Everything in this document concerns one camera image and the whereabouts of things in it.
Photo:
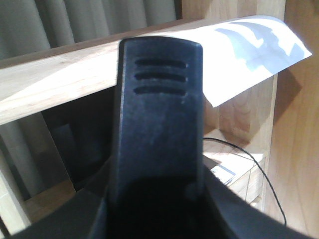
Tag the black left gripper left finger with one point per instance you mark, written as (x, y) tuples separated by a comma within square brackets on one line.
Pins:
[(85, 216)]

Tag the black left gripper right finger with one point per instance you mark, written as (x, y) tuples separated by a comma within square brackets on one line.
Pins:
[(227, 216)]

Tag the black stapler with orange tab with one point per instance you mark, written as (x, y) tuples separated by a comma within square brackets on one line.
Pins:
[(156, 184)]

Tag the white paper sheet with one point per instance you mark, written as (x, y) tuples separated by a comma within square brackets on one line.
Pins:
[(240, 53)]

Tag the wooden shelf unit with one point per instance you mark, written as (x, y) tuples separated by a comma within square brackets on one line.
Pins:
[(47, 82)]

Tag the grey curtain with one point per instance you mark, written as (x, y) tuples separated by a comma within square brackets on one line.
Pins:
[(29, 26)]

